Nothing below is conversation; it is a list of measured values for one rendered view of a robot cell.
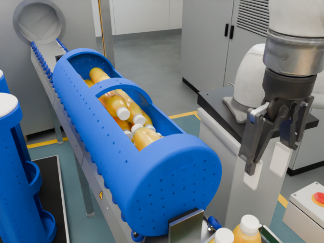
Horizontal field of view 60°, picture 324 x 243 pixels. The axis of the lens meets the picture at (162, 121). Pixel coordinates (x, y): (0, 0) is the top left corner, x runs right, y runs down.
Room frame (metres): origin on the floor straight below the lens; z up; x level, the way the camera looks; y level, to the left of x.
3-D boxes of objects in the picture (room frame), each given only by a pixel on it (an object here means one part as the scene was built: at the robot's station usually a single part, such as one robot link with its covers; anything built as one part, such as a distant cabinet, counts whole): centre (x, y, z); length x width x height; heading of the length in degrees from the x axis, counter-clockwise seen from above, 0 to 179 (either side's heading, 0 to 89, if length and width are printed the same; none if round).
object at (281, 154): (0.43, -0.23, 1.27); 0.03 x 0.01 x 0.07; 29
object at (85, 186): (1.36, 0.51, 0.31); 0.06 x 0.06 x 0.63; 29
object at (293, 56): (0.41, -0.20, 1.49); 0.09 x 0.09 x 0.06
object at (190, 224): (0.48, -0.06, 0.99); 0.10 x 0.02 x 0.12; 119
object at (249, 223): (0.41, -0.20, 1.10); 0.04 x 0.04 x 0.02
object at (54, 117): (2.22, 0.99, 0.31); 0.06 x 0.06 x 0.63; 29
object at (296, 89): (0.41, -0.20, 1.42); 0.08 x 0.07 x 0.09; 119
